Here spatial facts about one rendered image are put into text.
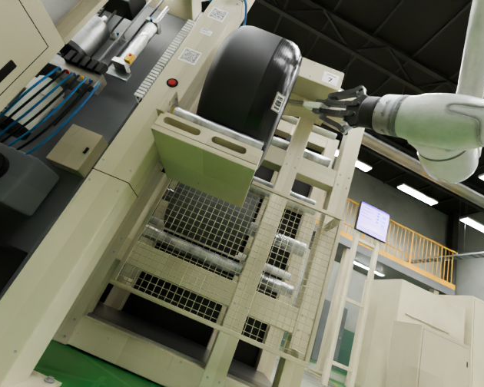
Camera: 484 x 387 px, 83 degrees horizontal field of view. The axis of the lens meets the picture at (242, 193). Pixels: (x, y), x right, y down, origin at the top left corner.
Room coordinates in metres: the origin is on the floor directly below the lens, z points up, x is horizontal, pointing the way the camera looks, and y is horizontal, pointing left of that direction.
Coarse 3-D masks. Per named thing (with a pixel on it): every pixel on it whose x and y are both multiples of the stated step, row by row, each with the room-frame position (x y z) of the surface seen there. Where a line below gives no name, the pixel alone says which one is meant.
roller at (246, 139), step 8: (176, 112) 0.79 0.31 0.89; (184, 112) 0.78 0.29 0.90; (192, 120) 0.79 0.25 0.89; (200, 120) 0.78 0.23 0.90; (208, 120) 0.78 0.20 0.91; (208, 128) 0.79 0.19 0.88; (216, 128) 0.78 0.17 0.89; (224, 128) 0.78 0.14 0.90; (232, 136) 0.78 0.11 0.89; (240, 136) 0.78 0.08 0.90; (248, 136) 0.78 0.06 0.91; (248, 144) 0.78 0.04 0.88; (256, 144) 0.78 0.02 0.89; (264, 144) 0.77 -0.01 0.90
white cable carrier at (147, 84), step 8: (192, 24) 0.88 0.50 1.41; (184, 32) 0.88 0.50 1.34; (176, 40) 0.88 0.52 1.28; (168, 48) 0.88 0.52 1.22; (176, 48) 0.88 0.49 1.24; (168, 56) 0.88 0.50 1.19; (160, 64) 0.88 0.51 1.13; (152, 72) 0.88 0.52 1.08; (160, 72) 0.88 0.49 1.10; (144, 80) 0.88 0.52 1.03; (152, 80) 0.88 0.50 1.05; (144, 88) 0.88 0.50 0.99; (136, 96) 0.89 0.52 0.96
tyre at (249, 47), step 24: (240, 48) 0.66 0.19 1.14; (264, 48) 0.66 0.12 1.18; (288, 48) 0.67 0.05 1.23; (216, 72) 0.70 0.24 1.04; (240, 72) 0.68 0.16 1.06; (264, 72) 0.67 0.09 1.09; (288, 72) 0.68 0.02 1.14; (216, 96) 0.74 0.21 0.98; (240, 96) 0.72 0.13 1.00; (264, 96) 0.70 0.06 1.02; (288, 96) 0.74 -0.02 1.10; (216, 120) 0.79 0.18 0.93; (240, 120) 0.76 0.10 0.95; (264, 120) 0.74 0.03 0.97
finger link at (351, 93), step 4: (356, 88) 0.50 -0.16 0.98; (360, 88) 0.49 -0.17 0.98; (336, 92) 0.54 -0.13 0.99; (340, 92) 0.53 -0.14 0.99; (344, 92) 0.52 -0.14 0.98; (348, 92) 0.52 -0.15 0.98; (352, 92) 0.51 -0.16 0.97; (328, 96) 0.56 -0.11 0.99; (332, 96) 0.55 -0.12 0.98; (336, 96) 0.54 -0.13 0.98; (340, 96) 0.54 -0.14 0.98; (344, 96) 0.53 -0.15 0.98; (348, 96) 0.53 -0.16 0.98; (352, 96) 0.52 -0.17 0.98; (356, 96) 0.52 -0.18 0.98; (336, 100) 0.56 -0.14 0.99
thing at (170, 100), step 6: (168, 90) 0.75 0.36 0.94; (174, 90) 0.75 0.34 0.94; (168, 96) 0.75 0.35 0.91; (174, 96) 0.76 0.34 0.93; (162, 102) 0.75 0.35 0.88; (168, 102) 0.75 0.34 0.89; (174, 102) 0.78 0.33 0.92; (156, 108) 0.75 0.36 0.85; (162, 108) 0.75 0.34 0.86; (168, 108) 0.77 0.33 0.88
